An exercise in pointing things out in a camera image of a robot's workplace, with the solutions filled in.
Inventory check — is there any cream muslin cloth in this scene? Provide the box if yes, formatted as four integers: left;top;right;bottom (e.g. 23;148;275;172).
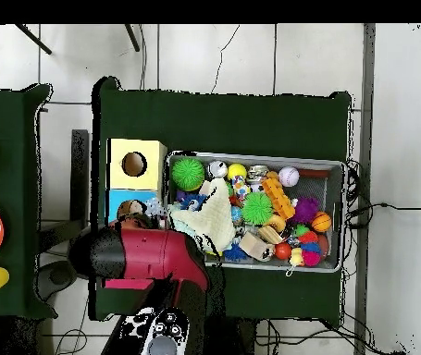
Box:
187;177;238;252

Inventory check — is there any green spiky ball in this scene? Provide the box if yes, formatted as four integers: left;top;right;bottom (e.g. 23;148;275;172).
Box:
170;156;206;192
241;191;275;226

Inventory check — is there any clear plastic packet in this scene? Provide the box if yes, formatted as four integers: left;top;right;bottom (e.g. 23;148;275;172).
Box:
146;202;170;222

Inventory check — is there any wooden box with three holes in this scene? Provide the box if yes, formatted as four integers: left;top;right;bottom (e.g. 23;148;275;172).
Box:
105;137;168;291

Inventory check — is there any clear mesh bin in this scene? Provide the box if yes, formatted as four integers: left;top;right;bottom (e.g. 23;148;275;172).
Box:
161;151;348;274

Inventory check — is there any yellow ball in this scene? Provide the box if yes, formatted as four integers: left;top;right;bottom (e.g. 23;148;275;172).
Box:
227;163;248;181

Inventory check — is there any plain wooden cube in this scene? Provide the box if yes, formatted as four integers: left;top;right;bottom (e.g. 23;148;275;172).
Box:
238;230;277;263

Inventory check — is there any orange plastic comb toy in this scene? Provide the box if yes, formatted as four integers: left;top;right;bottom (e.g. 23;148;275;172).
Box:
261;176;297;221

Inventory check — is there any dark green tablecloth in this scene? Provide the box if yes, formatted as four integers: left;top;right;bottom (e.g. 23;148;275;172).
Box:
91;76;353;326
0;83;55;321

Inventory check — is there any white baseball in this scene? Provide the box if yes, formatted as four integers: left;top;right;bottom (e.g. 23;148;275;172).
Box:
279;165;301;188

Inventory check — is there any purple spiky toy with eyes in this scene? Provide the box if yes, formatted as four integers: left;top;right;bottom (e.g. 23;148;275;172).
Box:
293;196;320;225

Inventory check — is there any small orange basketball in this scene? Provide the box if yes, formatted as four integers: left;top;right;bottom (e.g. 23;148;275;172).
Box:
312;212;333;233

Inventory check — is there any black tripod leg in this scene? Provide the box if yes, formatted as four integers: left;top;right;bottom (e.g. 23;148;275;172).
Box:
124;24;142;53
13;24;53;55

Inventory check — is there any grey floor strip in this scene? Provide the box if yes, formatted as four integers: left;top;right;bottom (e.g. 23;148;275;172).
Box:
361;24;378;249

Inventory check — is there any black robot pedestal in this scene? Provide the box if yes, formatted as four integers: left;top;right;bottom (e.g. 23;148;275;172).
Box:
209;316;259;355

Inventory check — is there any black floor cable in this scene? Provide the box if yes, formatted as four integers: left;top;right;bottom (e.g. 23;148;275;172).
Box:
346;199;421;219

